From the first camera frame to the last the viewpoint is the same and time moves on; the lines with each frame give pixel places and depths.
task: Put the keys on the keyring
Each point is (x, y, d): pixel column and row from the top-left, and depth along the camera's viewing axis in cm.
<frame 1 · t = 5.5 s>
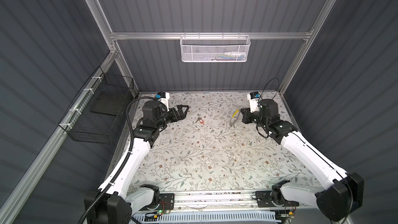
left hand: (182, 108, 75), fingers open
right hand: (243, 110, 79), fingers closed
key with red tag: (200, 120, 107), on the table

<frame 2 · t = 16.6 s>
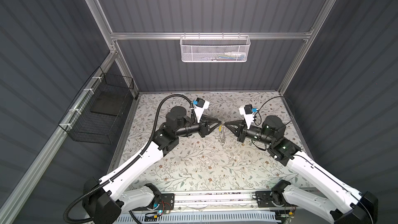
left hand: (220, 121, 64), fingers open
right hand: (227, 126, 66), fingers closed
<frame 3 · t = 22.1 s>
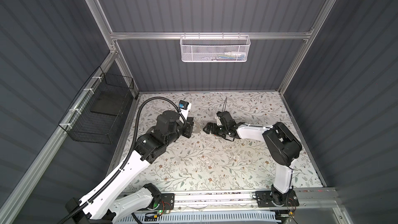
left hand: (192, 118, 68), fingers closed
right hand: (209, 132, 96), fingers open
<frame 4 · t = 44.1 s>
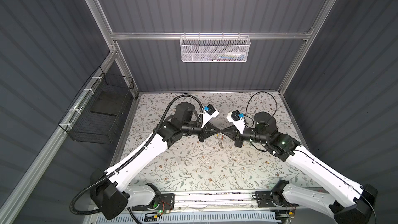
left hand: (219, 130, 67), fingers closed
right hand: (223, 132, 68), fingers closed
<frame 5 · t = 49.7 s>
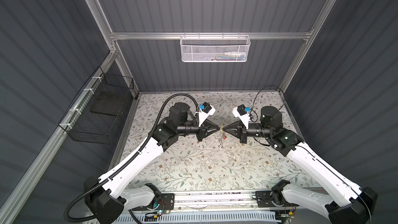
left hand: (219, 127, 65), fingers closed
right hand: (226, 130, 65), fingers closed
